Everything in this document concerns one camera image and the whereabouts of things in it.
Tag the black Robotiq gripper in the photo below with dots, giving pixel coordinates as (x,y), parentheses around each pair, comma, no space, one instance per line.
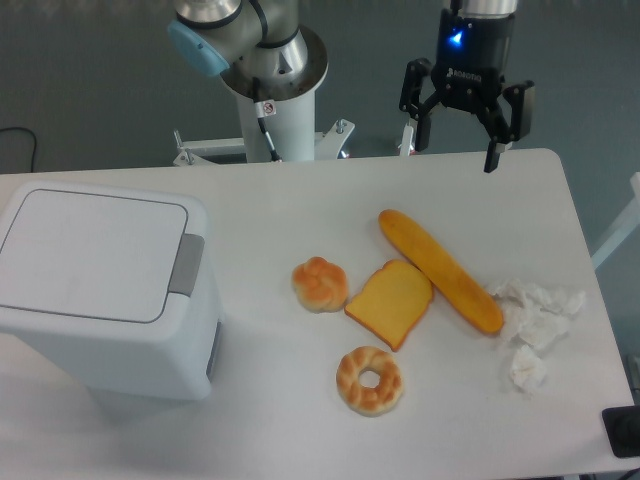
(471,57)

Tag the white push-top trash can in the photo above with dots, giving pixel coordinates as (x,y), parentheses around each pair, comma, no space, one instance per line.
(112,285)

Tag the long baguette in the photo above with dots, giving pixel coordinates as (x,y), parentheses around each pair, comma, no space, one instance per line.
(462,291)

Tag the toast bread slice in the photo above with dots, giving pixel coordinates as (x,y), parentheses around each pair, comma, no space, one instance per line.
(392,301)

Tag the large crumpled white tissue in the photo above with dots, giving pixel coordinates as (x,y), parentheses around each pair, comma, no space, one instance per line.
(535,315)

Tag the knotted round bread roll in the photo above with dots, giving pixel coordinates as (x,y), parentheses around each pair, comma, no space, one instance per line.
(320,286)

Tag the small crumpled white tissue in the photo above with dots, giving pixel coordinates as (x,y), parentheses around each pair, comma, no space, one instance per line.
(527,371)

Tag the black device at table edge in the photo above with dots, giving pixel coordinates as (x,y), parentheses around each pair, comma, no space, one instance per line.
(622,429)

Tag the white table clamp bracket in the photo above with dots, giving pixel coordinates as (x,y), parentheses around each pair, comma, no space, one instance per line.
(406,145)

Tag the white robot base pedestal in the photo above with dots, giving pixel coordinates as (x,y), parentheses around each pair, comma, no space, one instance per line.
(284,128)

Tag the white frame post right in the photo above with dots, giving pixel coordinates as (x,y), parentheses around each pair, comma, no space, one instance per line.
(621,228)

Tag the braided ring bread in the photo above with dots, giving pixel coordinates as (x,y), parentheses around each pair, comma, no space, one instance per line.
(369,381)

